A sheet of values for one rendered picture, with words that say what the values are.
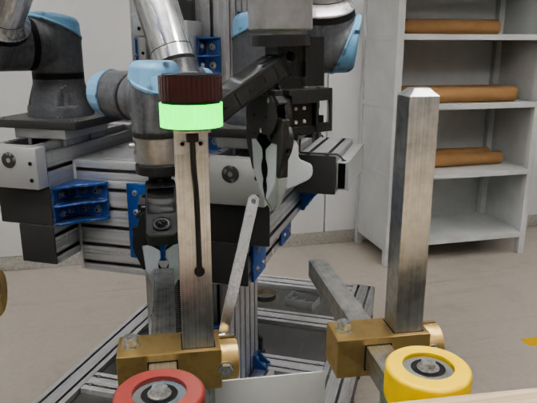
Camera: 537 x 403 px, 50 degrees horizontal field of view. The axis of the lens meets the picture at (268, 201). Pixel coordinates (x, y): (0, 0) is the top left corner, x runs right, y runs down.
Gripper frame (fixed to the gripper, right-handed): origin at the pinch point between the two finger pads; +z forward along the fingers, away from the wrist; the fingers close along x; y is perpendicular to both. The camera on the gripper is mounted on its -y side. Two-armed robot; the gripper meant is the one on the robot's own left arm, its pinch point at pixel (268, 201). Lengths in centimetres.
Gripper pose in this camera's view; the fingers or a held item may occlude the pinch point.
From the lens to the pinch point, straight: 72.1
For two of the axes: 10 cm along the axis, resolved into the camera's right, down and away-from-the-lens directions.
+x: -5.0, -2.2, 8.4
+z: 0.2, 9.6, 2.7
